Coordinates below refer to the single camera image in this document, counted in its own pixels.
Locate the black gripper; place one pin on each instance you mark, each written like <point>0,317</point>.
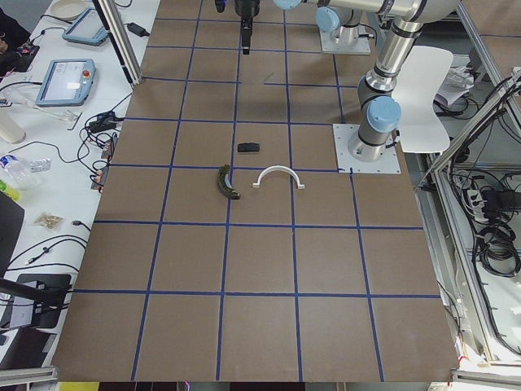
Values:
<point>246,9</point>

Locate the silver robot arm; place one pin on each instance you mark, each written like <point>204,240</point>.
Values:
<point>338,22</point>
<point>381,113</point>

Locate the black power adapter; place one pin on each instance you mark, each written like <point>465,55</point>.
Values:
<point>137,30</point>

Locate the black rectangular block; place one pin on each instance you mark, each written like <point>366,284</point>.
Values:
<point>248,148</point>

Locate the far blue teach pendant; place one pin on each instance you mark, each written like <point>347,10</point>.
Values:
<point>86,29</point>

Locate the blue teach pendant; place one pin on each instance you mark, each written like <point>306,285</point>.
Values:
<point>67,83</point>
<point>86,29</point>

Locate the dark green curved piece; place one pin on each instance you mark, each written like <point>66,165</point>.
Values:
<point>224,184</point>

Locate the beige plate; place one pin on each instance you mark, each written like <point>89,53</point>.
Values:
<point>68,10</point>

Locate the near blue teach pendant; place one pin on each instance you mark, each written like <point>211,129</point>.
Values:
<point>67,83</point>

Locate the clear water bottle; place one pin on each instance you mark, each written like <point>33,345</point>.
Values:
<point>18,171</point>

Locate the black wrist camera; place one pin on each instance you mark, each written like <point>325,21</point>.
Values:
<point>220,5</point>

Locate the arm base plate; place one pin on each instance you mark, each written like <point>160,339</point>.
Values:
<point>355,157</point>
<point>346,41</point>

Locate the aluminium frame post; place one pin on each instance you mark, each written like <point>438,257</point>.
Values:
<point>113,24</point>

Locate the white curved bracket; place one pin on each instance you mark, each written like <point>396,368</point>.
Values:
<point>281,172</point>

